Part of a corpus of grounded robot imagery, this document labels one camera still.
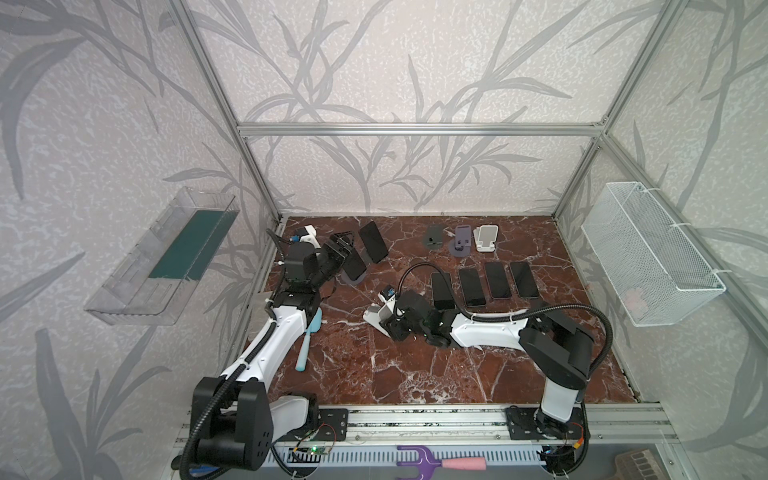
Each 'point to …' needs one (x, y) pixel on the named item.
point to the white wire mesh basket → (655, 274)
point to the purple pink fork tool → (428, 463)
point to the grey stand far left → (356, 281)
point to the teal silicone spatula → (313, 327)
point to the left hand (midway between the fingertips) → (356, 230)
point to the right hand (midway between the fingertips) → (388, 306)
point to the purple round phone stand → (460, 246)
